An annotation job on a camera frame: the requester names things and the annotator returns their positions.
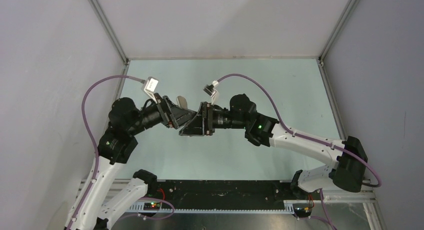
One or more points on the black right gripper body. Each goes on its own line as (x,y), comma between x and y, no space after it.
(209,129)

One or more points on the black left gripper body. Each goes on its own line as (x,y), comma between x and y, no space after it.
(167,117)

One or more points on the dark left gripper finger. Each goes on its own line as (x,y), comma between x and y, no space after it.
(178,120)
(171,108)

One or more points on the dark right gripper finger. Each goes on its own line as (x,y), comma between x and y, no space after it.
(192,130)
(200,116)

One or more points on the beige remote control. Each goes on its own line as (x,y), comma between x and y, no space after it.
(182,102)

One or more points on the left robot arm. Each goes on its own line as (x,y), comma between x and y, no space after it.
(90,211)

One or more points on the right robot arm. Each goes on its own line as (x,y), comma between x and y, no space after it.
(344,160)

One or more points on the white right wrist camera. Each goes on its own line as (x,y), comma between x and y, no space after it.
(212,92)

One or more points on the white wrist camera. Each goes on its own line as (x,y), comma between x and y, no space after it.
(149,88)
(212,92)

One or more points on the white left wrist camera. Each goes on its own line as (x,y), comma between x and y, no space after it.
(149,88)

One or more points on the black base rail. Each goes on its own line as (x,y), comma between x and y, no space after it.
(235,195)

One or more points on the left aluminium frame post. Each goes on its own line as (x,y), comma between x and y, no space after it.
(101,15)

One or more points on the aluminium frame post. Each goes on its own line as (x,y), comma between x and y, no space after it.
(341,22)
(101,15)

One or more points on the right aluminium frame post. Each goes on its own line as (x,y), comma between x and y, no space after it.
(341,22)

